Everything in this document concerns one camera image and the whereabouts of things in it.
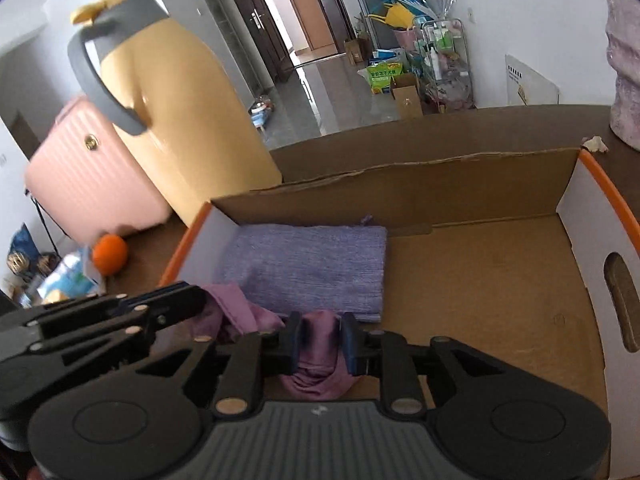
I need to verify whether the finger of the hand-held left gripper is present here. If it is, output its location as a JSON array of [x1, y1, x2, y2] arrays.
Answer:
[[0, 317, 190, 378], [0, 282, 207, 342]]

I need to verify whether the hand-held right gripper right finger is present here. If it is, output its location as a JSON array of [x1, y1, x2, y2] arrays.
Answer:
[[340, 311, 506, 419]]

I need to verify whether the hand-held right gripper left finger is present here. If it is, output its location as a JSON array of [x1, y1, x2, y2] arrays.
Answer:
[[134, 311, 305, 419]]

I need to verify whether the purple cloth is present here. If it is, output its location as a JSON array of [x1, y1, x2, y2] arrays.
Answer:
[[200, 282, 362, 402]]

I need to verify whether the orange-edged cardboard box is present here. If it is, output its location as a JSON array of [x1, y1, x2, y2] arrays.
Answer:
[[159, 147, 640, 480]]

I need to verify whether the orange fruit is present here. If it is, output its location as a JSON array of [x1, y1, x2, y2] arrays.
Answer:
[[92, 233, 129, 277]]

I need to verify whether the folded purple towel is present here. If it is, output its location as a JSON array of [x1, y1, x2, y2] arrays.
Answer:
[[217, 224, 389, 324]]

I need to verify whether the blue white packet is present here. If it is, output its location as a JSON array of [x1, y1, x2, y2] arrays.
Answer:
[[37, 247, 107, 306]]

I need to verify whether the blue patterned bag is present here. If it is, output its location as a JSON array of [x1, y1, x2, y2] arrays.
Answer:
[[6, 222, 61, 281]]

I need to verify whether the pink suitcase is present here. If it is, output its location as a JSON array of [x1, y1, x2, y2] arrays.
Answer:
[[25, 96, 172, 239]]

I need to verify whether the yellow thermos jug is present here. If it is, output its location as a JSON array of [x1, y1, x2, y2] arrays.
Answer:
[[67, 0, 284, 229]]

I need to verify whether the blue pet bowl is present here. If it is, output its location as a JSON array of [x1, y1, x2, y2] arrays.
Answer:
[[248, 100, 275, 134]]

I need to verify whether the open cardboard box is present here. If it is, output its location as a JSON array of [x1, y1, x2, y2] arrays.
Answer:
[[390, 74, 425, 120]]

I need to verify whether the green bag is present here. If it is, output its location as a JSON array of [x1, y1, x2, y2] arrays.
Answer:
[[366, 62, 405, 96]]

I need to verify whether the small cardboard box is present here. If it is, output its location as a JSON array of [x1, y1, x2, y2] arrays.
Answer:
[[344, 37, 369, 65]]

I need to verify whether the dark wooden door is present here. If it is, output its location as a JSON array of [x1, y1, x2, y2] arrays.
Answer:
[[222, 0, 296, 84]]

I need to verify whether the white board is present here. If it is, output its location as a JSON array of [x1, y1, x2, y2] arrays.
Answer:
[[504, 54, 560, 107]]

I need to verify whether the light wooden door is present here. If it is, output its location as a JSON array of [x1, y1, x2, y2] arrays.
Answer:
[[275, 0, 339, 52]]

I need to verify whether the yellow bag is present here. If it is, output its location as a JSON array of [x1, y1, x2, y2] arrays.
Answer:
[[367, 2, 416, 31]]

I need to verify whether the purple ribbed vase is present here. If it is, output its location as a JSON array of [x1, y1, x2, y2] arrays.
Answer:
[[602, 0, 640, 153]]

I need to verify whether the wire storage rack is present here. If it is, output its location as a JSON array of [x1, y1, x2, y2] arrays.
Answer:
[[414, 17, 476, 114]]

